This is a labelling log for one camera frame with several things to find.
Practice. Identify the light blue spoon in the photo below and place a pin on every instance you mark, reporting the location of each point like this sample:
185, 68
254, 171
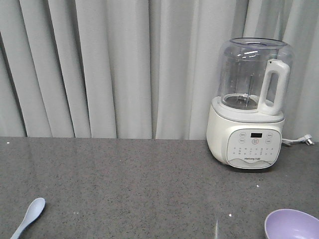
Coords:
33, 212

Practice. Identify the purple bowl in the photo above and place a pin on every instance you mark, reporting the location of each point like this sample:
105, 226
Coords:
291, 224

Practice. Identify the grey pleated curtain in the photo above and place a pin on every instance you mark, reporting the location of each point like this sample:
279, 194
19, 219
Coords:
141, 68

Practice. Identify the white soy milk blender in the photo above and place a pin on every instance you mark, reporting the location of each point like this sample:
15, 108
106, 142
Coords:
246, 118

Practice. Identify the white blender power plug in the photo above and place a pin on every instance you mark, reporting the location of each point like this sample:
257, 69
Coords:
307, 139

